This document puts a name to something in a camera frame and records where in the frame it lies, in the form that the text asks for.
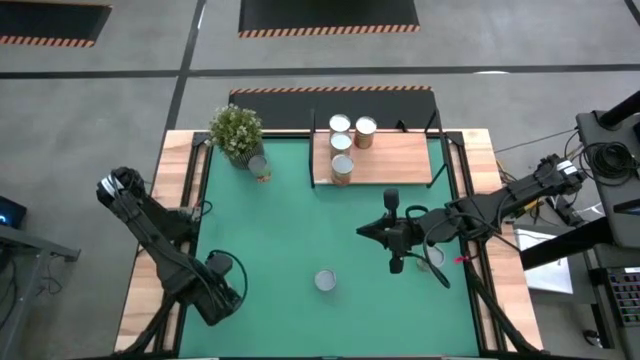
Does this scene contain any grey equipment cart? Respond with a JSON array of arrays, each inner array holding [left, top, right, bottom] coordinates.
[[574, 108, 640, 251]]

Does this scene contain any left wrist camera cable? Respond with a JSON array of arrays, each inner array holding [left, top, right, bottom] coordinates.
[[207, 248, 250, 304]]

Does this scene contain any black pole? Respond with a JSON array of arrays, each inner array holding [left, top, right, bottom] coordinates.
[[597, 89, 640, 129]]

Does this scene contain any green red tin can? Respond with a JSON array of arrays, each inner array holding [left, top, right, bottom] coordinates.
[[247, 153, 274, 184]]

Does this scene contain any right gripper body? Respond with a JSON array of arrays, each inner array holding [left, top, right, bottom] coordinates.
[[398, 209, 451, 251]]

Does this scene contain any white sheet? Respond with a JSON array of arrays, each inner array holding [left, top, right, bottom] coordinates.
[[513, 225, 575, 295]]

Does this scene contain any backlit keyboard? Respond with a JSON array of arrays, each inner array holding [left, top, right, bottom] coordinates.
[[605, 266, 640, 329]]

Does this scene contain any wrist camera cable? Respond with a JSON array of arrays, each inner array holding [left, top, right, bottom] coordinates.
[[403, 203, 452, 290], [207, 248, 250, 304]]

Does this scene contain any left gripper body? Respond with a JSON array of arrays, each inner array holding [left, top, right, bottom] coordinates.
[[192, 277, 246, 327]]

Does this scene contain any black cart beam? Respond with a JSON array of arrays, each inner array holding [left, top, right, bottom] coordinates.
[[519, 217, 616, 271]]

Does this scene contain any grey desk stand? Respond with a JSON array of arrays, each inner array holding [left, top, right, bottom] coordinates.
[[0, 223, 82, 360]]

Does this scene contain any tall tin can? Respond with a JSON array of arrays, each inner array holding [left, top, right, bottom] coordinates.
[[328, 113, 352, 136], [354, 115, 379, 150]]

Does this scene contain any short pineapple rings can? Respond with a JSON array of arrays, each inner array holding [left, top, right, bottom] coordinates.
[[313, 268, 338, 293]]

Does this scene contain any black device with ring light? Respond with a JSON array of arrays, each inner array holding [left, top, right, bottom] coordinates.
[[0, 195, 29, 230]]

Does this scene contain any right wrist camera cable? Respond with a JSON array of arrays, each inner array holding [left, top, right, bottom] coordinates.
[[403, 203, 452, 290]]

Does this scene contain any green table mat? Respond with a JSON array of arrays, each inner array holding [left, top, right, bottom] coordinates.
[[178, 137, 480, 357]]

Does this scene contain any peas tin can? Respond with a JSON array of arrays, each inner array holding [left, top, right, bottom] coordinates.
[[417, 244, 447, 274]]

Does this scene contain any white-flowered plant in striped pot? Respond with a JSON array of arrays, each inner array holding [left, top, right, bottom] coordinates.
[[206, 103, 266, 171]]

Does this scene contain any black floor mat striped edge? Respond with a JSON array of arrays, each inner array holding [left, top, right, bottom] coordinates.
[[237, 0, 421, 40], [0, 0, 113, 49], [228, 84, 440, 132]]

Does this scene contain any beans tin can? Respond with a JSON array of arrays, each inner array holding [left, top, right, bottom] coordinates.
[[329, 131, 354, 159]]

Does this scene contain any coiled black cable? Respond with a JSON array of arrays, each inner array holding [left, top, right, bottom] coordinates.
[[581, 141, 640, 180]]

